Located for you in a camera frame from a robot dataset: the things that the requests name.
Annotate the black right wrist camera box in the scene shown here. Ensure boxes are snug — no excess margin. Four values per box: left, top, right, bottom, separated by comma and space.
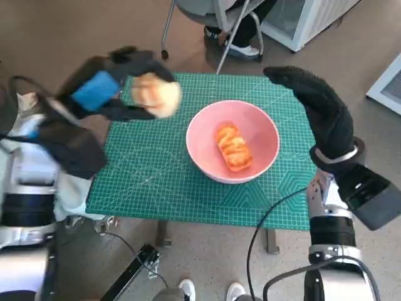
336, 165, 401, 231

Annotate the silver metal pole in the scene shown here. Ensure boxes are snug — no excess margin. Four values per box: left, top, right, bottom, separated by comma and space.
216, 0, 252, 75

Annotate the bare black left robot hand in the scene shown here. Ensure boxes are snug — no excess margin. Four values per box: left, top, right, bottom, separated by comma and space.
56, 46, 182, 122

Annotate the round toy bread bun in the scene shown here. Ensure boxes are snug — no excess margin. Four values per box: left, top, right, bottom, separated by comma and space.
130, 72, 183, 120

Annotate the long toy bread loaf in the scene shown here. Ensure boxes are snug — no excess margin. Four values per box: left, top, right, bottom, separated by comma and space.
214, 122, 254, 173

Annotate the white cabinet with mesh side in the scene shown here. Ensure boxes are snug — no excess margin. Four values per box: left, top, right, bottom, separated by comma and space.
261, 0, 362, 53

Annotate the black metal rail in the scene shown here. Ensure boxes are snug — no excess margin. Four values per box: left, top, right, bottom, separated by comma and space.
100, 242, 162, 301

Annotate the grey office chair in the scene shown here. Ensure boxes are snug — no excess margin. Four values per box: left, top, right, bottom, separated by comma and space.
160, 0, 264, 62

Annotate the pink bowl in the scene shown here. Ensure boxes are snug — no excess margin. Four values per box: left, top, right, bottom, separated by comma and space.
185, 100, 281, 185

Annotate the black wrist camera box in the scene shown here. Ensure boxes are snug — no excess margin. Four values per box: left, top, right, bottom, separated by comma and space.
336, 165, 401, 231
36, 96, 108, 181

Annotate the dark table leg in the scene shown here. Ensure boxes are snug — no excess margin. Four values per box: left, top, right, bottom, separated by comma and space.
155, 221, 172, 249
265, 230, 281, 255

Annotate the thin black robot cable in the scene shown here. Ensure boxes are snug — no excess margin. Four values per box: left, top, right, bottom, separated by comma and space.
246, 187, 310, 299

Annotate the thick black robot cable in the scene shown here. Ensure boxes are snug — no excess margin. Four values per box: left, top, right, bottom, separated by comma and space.
262, 255, 382, 301

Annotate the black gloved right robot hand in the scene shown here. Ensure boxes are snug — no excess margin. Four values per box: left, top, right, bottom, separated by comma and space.
263, 65, 355, 161

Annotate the white cabinet with glass door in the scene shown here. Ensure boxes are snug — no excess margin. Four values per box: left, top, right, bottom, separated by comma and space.
365, 54, 401, 114

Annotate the green cutting mat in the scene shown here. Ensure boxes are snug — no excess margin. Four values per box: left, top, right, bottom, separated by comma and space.
85, 72, 319, 231

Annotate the thin black floor cable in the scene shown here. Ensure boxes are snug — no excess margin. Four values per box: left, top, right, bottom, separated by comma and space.
93, 219, 172, 290

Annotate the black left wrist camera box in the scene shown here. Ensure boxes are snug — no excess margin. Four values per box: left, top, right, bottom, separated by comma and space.
36, 96, 108, 181

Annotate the person's foot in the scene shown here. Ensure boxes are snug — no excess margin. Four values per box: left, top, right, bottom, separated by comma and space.
226, 282, 247, 301
177, 278, 197, 301

